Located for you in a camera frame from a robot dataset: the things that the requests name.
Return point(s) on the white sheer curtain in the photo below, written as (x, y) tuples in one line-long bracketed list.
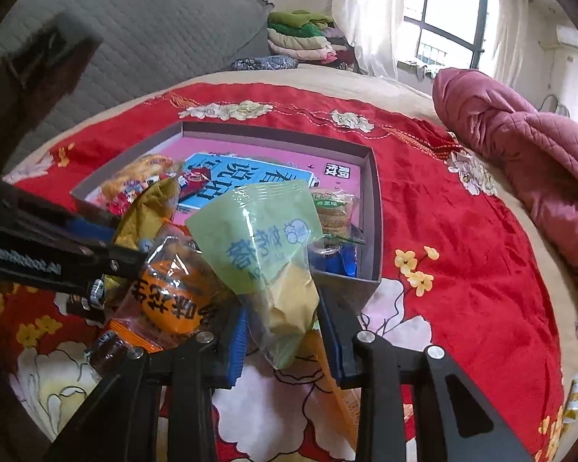
[(510, 33), (366, 9)]

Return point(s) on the beige bed sheet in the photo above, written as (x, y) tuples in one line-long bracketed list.
[(390, 86)]

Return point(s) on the red floral blanket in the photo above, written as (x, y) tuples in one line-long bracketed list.
[(462, 250)]

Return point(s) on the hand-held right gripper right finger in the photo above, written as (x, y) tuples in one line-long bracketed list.
[(330, 332)]

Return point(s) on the small green yellow packets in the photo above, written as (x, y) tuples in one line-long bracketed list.
[(575, 394)]

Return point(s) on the blue cookie packet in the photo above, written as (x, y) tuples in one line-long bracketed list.
[(339, 260)]

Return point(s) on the pink quilted duvet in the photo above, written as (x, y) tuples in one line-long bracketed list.
[(510, 154)]

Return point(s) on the blue patterned pillow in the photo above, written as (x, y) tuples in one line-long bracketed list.
[(265, 63)]

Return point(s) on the small orange packet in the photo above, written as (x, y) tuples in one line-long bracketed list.
[(339, 394)]

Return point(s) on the clear rice cracker packet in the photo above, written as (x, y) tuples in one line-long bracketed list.
[(135, 173)]

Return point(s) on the yellow snack packet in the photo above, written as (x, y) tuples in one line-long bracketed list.
[(147, 211)]

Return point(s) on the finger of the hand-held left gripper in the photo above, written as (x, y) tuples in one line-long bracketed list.
[(89, 225), (120, 262)]

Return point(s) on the green snack packet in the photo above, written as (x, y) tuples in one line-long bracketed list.
[(250, 231)]

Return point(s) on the black-framed window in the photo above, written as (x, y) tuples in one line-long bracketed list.
[(443, 19)]

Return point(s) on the grey quilted headboard cover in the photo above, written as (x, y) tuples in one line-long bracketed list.
[(163, 33)]

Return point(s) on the grey cardboard box tray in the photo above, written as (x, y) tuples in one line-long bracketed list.
[(269, 154)]

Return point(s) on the stack of folded clothes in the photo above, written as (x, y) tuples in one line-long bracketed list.
[(303, 33)]

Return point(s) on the green-label biscuit packet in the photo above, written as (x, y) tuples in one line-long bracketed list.
[(335, 211)]

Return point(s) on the orange peanut packet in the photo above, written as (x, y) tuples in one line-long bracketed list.
[(173, 298)]

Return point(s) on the white air conditioner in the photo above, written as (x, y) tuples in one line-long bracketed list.
[(571, 38)]

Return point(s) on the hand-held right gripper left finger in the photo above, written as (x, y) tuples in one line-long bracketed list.
[(233, 346)]

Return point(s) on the red white candy packet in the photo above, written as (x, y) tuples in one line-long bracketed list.
[(195, 185)]

